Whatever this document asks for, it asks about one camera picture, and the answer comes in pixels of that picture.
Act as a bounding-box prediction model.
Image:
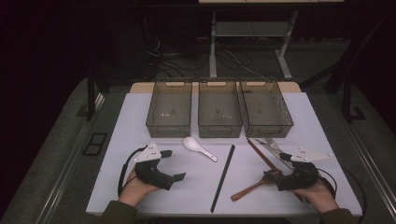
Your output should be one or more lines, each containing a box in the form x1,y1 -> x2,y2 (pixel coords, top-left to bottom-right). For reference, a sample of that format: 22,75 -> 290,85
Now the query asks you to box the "left hand-held gripper cable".
117,145 -> 149,197

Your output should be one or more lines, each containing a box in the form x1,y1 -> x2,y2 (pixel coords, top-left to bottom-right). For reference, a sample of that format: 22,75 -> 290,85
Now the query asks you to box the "black chopstick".
210,144 -> 236,214

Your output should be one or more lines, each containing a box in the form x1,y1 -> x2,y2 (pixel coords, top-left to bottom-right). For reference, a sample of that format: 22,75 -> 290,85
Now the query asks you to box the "tangle of floor cables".
144,34 -> 265,79

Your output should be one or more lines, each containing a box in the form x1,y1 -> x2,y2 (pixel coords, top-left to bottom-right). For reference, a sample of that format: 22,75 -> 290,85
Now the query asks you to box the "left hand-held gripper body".
134,142 -> 175,191

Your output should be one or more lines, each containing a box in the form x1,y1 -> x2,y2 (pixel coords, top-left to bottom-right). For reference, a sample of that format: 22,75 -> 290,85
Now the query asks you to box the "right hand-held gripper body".
275,147 -> 334,192

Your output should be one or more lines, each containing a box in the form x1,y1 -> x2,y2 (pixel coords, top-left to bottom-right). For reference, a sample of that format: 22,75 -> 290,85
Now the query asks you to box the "white metal desk frame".
197,0 -> 345,80

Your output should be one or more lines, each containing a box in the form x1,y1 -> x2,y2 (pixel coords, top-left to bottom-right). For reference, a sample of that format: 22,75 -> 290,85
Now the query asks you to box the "brown wooden spoon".
230,169 -> 284,203

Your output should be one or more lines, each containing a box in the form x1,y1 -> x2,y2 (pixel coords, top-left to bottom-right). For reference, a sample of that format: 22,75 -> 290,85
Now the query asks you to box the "person's right hand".
290,178 -> 341,215

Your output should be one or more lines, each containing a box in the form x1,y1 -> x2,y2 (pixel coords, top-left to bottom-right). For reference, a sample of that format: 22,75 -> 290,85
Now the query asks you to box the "person's left hand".
118,169 -> 161,208

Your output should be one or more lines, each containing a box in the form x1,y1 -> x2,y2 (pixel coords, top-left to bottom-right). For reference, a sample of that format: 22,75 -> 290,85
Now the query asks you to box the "white table cover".
85,91 -> 363,217

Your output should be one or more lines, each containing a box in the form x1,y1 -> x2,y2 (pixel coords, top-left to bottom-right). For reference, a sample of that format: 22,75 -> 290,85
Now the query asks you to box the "metal floor rail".
346,122 -> 396,216
36,92 -> 106,224

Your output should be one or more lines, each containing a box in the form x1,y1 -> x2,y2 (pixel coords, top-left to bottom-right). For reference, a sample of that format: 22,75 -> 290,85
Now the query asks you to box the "black metal stand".
341,74 -> 368,124
76,68 -> 105,122

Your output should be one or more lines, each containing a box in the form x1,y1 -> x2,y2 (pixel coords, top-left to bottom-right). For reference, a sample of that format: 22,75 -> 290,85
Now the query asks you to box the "brown wooden chopstick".
246,137 -> 305,203

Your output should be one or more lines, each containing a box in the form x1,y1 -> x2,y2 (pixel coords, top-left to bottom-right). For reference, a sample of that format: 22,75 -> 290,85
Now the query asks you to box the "white ceramic spoon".
183,136 -> 219,163

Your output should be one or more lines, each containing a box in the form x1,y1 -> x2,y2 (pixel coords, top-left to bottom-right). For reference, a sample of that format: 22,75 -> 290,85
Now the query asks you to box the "clear brown plastic basket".
197,77 -> 244,139
238,77 -> 294,139
145,77 -> 193,139

